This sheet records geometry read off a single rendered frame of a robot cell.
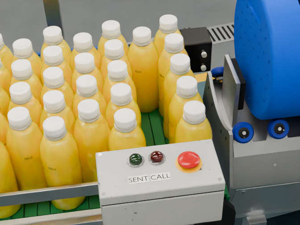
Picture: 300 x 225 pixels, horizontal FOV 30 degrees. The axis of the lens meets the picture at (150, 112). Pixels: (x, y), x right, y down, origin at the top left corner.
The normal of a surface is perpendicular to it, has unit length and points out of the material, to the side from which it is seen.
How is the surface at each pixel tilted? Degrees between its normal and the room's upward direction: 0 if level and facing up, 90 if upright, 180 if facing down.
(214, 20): 0
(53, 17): 90
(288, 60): 63
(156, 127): 0
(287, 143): 52
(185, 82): 0
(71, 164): 90
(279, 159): 71
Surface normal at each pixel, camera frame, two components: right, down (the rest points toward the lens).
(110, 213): 0.14, 0.66
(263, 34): -0.99, 0.11
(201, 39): -0.03, -0.74
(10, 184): 0.89, 0.29
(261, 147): 0.09, 0.07
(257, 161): 0.12, 0.38
